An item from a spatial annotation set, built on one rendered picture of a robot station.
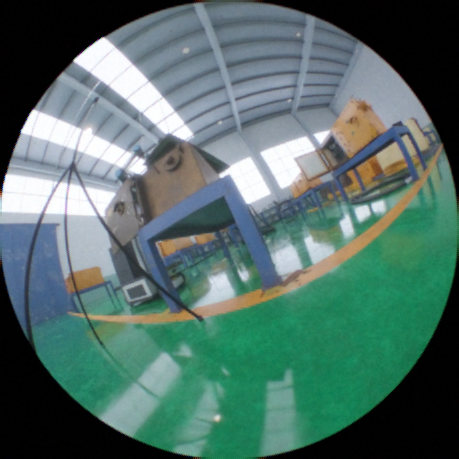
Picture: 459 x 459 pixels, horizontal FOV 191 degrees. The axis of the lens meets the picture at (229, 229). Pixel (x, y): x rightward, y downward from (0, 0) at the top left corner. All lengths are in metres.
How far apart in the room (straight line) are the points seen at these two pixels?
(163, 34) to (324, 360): 9.03
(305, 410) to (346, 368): 0.11
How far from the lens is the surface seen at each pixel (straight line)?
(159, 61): 8.83
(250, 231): 0.68
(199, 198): 0.76
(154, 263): 0.98
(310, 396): 0.33
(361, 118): 2.28
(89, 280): 5.76
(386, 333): 0.39
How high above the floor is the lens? 0.32
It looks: 4 degrees up
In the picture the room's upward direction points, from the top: 24 degrees counter-clockwise
